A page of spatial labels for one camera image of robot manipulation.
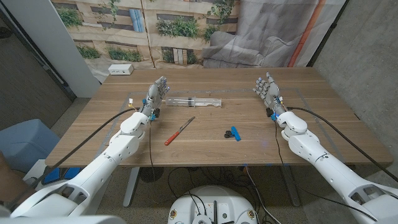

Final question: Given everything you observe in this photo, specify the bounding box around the black backdrop stand pole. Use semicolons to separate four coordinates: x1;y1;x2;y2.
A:
307;0;351;68

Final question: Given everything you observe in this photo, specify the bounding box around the white column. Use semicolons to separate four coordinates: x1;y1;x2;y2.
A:
1;0;102;98

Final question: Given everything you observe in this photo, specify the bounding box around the black round floor object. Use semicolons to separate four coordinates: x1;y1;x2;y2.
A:
139;167;165;183

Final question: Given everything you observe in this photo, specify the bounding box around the blue and black binder clip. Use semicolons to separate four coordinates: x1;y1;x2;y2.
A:
224;126;242;142

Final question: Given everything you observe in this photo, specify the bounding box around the printed fabric backdrop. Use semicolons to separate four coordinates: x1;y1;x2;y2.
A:
51;0;348;83

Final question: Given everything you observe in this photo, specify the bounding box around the white power strip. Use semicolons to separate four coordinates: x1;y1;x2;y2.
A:
108;63;134;76

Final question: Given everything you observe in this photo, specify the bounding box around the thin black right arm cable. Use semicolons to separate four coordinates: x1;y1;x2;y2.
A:
274;120;379;222

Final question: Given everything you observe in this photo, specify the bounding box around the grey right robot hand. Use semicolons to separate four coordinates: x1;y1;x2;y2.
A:
252;72;289;121

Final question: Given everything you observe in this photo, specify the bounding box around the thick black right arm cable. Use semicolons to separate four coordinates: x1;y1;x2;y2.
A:
287;106;398;183

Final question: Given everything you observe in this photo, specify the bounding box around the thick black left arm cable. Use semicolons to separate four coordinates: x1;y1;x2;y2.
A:
6;107;141;206

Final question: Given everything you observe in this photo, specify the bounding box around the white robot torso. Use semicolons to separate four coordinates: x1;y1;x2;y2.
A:
167;185;259;224

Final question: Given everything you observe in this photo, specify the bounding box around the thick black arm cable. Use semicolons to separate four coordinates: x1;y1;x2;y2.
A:
6;107;141;206
287;106;398;183

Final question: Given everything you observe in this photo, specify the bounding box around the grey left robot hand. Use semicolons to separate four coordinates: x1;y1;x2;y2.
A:
138;76;171;121

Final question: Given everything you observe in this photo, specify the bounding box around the grey table leg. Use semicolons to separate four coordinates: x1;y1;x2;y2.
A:
281;165;301;208
123;167;141;208

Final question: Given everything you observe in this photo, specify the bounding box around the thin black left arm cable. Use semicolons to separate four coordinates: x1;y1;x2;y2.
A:
148;119;155;177

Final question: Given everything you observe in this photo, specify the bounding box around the large clear plastic syringe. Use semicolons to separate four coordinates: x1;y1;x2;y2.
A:
161;96;223;109

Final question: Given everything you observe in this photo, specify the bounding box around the blue-grey bin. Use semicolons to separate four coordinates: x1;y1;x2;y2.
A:
0;118;60;174

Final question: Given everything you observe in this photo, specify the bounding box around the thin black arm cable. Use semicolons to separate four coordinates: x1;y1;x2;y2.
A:
148;119;155;177
274;120;379;222

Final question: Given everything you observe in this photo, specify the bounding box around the person's brown leg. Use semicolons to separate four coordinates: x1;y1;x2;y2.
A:
0;151;29;206

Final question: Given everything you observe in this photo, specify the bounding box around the grey floor cable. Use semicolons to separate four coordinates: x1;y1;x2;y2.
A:
244;166;274;224

